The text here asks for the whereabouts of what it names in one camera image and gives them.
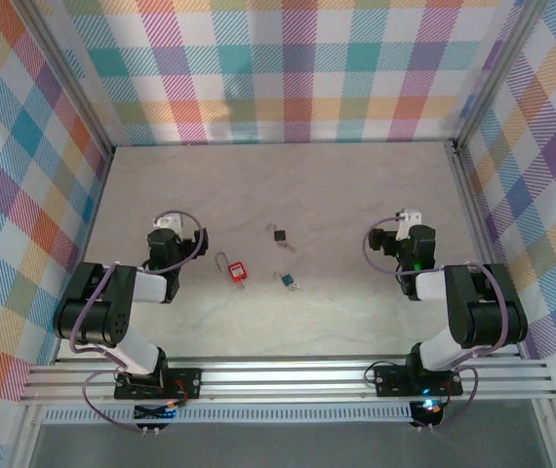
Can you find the black padlock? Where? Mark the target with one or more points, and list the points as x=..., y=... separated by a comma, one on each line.
x=281, y=236

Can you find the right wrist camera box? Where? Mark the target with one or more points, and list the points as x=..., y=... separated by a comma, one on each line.
x=410, y=217

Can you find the blue padlock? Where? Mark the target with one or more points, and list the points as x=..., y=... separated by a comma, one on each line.
x=287, y=280

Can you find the aluminium side rail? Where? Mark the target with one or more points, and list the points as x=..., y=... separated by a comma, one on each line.
x=472, y=214

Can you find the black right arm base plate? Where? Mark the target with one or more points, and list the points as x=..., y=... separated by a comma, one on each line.
x=390, y=380

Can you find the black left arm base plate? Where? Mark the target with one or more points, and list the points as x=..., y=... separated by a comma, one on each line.
x=187, y=380

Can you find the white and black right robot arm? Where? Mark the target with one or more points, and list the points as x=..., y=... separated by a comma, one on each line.
x=434, y=285

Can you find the aluminium mounting rail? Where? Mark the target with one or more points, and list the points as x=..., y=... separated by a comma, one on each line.
x=283, y=380

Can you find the red padlock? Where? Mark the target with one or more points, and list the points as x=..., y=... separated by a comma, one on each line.
x=238, y=273

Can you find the red padlock key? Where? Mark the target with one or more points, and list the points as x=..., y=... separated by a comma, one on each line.
x=240, y=284

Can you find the aluminium frame post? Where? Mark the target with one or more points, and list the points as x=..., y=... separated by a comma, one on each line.
x=27, y=439
x=495, y=73
x=551, y=434
x=75, y=80

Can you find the blue padlock key bunch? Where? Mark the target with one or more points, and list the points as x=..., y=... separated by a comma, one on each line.
x=295, y=286

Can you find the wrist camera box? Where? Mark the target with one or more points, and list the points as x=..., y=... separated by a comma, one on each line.
x=410, y=217
x=168, y=222

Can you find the black padlock key bunch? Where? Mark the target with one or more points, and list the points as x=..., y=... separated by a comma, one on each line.
x=290, y=247

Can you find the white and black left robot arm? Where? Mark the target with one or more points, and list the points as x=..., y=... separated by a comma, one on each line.
x=144, y=287

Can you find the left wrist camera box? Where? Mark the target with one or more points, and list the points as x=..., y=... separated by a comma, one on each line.
x=168, y=222

